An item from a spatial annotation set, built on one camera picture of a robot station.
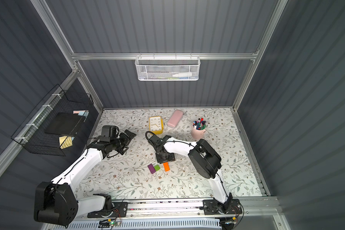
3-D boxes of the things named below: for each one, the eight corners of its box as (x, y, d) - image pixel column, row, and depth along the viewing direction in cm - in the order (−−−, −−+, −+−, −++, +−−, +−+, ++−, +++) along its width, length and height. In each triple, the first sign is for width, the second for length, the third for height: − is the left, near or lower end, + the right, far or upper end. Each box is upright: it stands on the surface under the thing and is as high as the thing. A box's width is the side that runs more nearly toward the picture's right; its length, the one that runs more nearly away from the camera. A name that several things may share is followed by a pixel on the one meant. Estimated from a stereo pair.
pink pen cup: (195, 142, 102) (197, 131, 91) (189, 135, 106) (191, 123, 95) (206, 136, 105) (209, 124, 95) (199, 129, 109) (202, 117, 99)
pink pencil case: (165, 125, 111) (165, 123, 109) (175, 111, 121) (175, 108, 119) (174, 129, 109) (174, 127, 106) (184, 114, 119) (184, 111, 116)
